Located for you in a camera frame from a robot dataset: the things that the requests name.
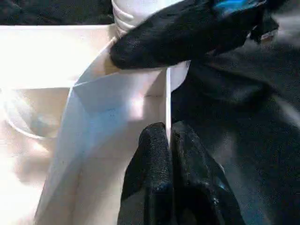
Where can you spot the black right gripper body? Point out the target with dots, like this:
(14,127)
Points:
(257,21)

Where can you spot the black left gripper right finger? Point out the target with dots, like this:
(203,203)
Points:
(199,182)

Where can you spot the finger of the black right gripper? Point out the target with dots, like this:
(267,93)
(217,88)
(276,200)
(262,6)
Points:
(175,39)

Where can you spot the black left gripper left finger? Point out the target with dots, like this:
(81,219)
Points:
(150,175)

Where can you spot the white plastic table leg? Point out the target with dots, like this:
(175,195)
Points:
(123,14)

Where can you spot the white plastic table top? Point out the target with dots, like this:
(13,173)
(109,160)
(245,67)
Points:
(70,70)

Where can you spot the black mat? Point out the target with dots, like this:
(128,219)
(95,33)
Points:
(246,105)

